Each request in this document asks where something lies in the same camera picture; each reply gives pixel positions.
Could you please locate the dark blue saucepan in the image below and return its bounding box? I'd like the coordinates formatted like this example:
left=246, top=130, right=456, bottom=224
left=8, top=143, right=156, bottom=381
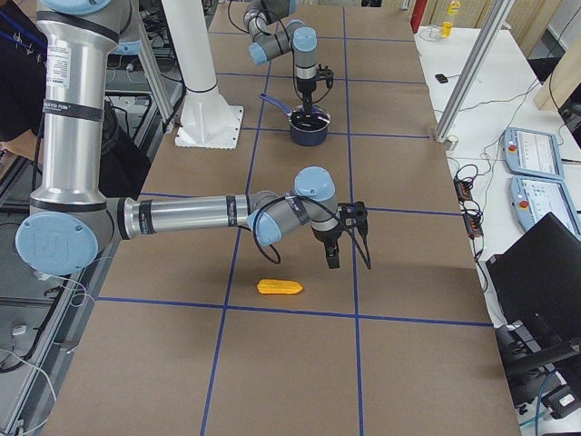
left=259, top=93, right=331, bottom=147

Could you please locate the yellow corn cob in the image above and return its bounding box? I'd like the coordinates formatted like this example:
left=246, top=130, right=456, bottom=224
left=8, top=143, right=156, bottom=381
left=256, top=279, right=304, bottom=295

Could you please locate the small black square sensor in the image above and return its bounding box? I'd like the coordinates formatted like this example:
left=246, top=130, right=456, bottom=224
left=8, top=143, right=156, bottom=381
left=435, top=74, right=448, bottom=84

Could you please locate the brown paper table mat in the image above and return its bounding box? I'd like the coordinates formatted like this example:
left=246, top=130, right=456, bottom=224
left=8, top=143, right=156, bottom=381
left=45, top=4, right=518, bottom=435

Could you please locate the lower teach pendant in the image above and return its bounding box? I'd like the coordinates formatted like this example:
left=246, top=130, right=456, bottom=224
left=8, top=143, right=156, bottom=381
left=509, top=175, right=580, bottom=237

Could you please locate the teach pendant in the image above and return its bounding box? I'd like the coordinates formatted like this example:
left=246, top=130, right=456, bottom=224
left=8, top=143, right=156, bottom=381
left=509, top=175, right=580, bottom=237
left=501, top=127, right=565, bottom=180

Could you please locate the black laptop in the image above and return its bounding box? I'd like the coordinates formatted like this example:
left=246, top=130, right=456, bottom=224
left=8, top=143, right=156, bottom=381
left=486, top=213, right=580, bottom=340

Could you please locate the upper teach pendant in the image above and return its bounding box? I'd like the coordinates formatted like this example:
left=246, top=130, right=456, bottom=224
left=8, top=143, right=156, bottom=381
left=501, top=127, right=565, bottom=180

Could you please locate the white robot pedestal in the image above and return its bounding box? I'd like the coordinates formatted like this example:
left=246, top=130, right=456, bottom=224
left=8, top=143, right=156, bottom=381
left=162, top=0, right=243, bottom=150

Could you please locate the aluminium frame post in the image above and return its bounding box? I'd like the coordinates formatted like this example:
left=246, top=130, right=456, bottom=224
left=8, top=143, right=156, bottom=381
left=434, top=0, right=515, bottom=143

